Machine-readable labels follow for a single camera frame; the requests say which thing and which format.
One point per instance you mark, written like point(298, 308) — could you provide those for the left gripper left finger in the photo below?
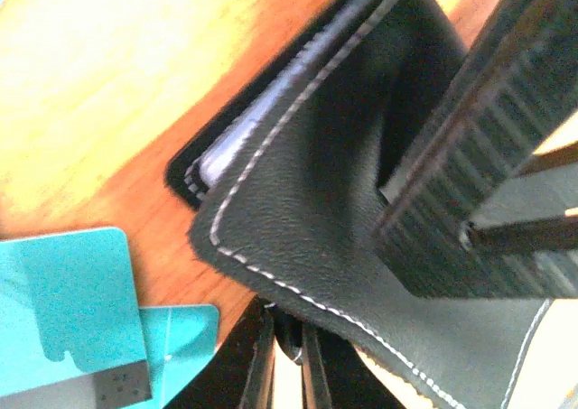
point(240, 375)

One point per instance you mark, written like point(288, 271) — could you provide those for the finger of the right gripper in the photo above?
point(463, 219)

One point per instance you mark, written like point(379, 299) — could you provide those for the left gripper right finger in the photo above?
point(335, 377)

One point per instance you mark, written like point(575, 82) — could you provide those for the black leather card holder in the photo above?
point(288, 183)

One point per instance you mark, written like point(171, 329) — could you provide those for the teal chip card lower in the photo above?
point(180, 341)

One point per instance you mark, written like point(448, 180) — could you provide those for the teal striped card centre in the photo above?
point(71, 334)

